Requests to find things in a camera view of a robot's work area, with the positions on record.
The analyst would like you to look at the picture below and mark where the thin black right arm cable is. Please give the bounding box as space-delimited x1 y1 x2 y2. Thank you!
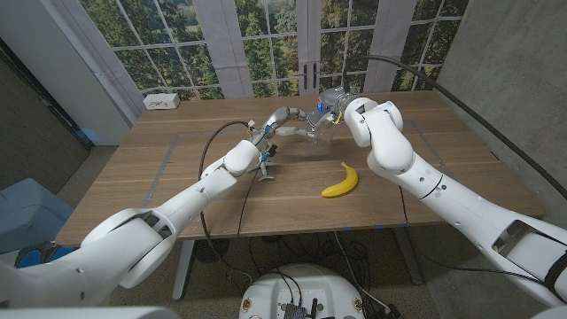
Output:
397 185 551 285

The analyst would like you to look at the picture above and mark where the white robot shoulder cover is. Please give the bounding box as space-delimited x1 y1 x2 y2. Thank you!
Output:
0 306 181 319

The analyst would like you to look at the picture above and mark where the black round floor fan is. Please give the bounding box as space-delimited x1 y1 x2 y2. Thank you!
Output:
192 237 231 264

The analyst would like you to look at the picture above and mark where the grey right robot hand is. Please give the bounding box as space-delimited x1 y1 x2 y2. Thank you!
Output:
315 86 355 134

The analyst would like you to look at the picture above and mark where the blue-grey storage bin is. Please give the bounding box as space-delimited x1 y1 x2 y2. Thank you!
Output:
0 177 74 255

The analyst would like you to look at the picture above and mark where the white floor cable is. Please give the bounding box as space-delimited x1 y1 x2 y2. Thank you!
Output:
332 231 392 314

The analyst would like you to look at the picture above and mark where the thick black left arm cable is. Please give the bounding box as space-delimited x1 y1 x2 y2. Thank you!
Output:
196 120 254 285

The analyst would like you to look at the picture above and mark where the black floor cable tangle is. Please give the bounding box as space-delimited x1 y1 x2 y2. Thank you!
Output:
246 230 402 319

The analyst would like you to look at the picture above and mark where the blue and black seat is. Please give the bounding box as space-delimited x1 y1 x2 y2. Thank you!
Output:
13 240 74 268

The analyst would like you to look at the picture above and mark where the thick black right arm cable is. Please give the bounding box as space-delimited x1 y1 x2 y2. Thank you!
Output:
340 54 567 201

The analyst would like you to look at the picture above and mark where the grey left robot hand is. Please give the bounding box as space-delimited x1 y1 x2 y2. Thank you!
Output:
250 105 318 150

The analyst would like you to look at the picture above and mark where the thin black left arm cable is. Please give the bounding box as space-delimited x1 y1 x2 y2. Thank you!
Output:
236 169 260 239

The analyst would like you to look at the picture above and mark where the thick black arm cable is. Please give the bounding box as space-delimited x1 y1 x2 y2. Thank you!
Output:
196 120 254 285
340 54 567 201

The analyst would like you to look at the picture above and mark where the grey table leg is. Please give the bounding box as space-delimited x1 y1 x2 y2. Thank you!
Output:
392 227 425 286

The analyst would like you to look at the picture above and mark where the clear glass jar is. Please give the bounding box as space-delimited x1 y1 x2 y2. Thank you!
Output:
304 125 337 157

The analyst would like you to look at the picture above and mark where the grey toy airplane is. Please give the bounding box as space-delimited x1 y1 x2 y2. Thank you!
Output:
254 159 282 183

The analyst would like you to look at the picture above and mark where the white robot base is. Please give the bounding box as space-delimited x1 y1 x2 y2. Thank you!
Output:
238 263 367 319

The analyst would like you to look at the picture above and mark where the printed window backdrop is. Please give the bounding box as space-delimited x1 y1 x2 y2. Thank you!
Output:
78 0 470 101

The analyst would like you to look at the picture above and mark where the white power outlet box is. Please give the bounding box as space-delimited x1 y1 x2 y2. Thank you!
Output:
143 92 182 111

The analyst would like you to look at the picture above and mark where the white table leg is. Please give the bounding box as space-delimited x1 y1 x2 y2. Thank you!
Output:
171 239 197 303

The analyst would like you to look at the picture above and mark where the yellow toy banana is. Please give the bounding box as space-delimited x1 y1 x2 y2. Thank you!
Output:
321 161 360 199

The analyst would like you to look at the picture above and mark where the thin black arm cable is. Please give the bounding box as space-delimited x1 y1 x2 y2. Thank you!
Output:
236 169 260 239
397 185 551 285

